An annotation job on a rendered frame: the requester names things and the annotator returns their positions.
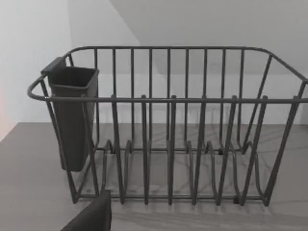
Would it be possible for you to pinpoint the dark grey cutlery holder cup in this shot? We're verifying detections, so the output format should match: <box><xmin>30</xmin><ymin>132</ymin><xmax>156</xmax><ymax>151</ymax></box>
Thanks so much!
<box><xmin>40</xmin><ymin>57</ymin><xmax>100</xmax><ymax>172</ymax></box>

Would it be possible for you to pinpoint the dark grey wire dish rack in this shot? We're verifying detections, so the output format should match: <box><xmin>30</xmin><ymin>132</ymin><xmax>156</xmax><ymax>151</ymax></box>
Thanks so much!
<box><xmin>27</xmin><ymin>46</ymin><xmax>308</xmax><ymax>207</ymax></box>

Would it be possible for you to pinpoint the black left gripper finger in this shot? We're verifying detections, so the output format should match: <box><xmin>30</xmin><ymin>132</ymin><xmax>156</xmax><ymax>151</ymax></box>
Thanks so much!
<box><xmin>62</xmin><ymin>189</ymin><xmax>113</xmax><ymax>231</ymax></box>

